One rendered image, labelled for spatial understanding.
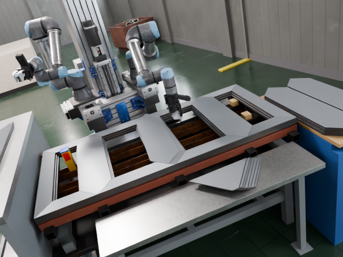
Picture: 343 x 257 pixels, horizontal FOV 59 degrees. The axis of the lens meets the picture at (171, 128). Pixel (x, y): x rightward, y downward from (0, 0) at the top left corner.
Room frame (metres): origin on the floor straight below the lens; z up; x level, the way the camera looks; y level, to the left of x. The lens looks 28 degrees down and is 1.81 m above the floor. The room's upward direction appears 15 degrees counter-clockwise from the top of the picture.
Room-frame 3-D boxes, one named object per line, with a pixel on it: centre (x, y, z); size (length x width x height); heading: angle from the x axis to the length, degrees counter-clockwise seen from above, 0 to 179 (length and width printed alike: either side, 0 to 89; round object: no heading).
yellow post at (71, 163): (1.84, 0.74, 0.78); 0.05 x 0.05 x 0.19; 11
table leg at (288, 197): (1.55, -0.65, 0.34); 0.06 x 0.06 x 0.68; 11
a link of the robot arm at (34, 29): (2.37, 0.76, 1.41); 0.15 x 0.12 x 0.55; 84
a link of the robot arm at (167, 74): (1.78, -0.06, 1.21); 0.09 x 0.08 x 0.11; 6
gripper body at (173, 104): (1.77, -0.05, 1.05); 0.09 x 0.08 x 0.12; 101
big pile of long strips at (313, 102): (1.69, -0.95, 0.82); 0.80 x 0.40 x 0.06; 11
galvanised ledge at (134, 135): (2.28, 0.00, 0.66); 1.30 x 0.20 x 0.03; 101
